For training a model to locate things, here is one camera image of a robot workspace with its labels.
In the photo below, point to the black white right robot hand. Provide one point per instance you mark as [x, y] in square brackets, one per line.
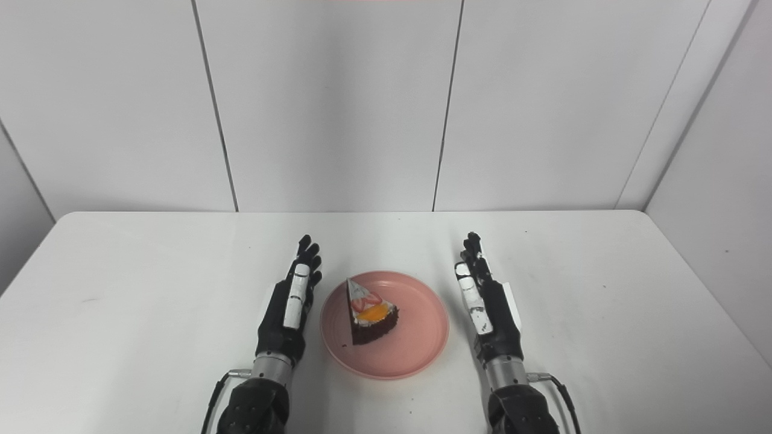
[491, 313]

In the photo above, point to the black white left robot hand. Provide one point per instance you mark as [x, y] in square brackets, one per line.
[289, 313]

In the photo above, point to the pink round plate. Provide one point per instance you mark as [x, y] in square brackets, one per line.
[416, 337]

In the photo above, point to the chocolate cake slice with fruit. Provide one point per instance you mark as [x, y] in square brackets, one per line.
[369, 313]

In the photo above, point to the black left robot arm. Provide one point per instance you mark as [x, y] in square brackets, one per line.
[256, 401]

